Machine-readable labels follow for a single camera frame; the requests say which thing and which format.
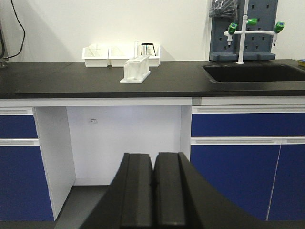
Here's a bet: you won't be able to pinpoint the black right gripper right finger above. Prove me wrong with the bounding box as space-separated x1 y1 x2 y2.
154 153 266 229

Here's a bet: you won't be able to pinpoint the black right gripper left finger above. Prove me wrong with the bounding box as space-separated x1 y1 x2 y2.
81 153 153 229

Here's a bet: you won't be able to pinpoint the white test tube rack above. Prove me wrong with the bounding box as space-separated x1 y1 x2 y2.
120 56 151 83

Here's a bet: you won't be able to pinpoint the grey pegboard drying rack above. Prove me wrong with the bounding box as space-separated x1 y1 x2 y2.
210 0 278 61

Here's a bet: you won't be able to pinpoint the blue lower right cabinet door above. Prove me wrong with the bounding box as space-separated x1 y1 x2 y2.
190 145 280 220

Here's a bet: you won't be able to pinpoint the blue cabinet door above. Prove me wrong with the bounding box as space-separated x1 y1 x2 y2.
0 146 54 221
190 145 280 220
268 145 305 221

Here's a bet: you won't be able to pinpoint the blue lower left cabinet door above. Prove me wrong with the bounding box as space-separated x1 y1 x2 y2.
0 146 54 221

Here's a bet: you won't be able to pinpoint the blue far right cabinet door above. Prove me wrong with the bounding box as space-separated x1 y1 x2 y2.
268 145 305 221

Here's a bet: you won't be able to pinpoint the blue upper right drawer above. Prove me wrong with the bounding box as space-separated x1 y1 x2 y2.
191 113 305 137

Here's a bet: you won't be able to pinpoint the blue drawer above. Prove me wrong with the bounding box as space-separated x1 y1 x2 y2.
191 113 305 137
0 115 38 138

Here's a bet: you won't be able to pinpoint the blue upper left drawer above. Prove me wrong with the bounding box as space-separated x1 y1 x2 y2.
0 115 38 138

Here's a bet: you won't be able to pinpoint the middle white storage bin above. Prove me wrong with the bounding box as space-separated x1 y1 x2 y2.
108 44 134 67

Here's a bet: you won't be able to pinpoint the white storage bin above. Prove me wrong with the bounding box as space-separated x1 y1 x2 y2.
82 43 110 68
148 43 161 67
108 44 134 67

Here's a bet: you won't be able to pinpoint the left white storage bin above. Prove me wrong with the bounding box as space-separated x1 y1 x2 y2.
82 43 110 68

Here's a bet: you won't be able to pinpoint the black lab sink basin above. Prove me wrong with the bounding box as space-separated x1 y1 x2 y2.
203 64 305 83

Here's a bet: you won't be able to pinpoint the right white storage bin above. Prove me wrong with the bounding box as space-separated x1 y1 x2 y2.
148 43 161 67

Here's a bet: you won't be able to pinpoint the black metal tripod stand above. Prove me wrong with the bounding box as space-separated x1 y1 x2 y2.
141 42 157 56

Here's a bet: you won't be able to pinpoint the white lab faucet green knobs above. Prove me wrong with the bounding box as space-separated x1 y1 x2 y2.
223 0 285 64

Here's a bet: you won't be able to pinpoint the yellow tray at sink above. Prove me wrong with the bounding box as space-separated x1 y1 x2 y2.
296 59 305 67

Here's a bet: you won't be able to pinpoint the plastic bag of pegs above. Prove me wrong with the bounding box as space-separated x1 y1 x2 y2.
209 0 238 20

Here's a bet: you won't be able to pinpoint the black cable on wall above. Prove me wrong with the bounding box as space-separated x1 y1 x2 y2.
3 0 26 60

